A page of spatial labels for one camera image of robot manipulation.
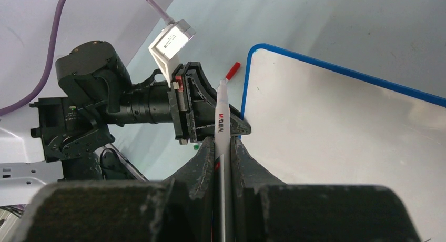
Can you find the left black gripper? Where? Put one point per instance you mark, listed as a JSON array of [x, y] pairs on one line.
[[192, 107]]

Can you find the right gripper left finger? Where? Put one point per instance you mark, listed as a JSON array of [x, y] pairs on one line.
[[178, 208]]

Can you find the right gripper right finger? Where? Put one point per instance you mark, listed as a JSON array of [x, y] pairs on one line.
[[267, 209]]

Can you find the blue whiteboard marker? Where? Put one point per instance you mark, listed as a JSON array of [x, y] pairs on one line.
[[223, 217]]

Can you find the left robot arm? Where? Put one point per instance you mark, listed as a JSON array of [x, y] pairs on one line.
[[68, 138]]

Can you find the red whiteboard marker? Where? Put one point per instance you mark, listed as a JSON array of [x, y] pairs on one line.
[[232, 72]]

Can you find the blue framed whiteboard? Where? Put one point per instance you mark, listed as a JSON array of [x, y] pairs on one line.
[[314, 122]]

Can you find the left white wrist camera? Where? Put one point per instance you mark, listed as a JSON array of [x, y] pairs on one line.
[[165, 47]]

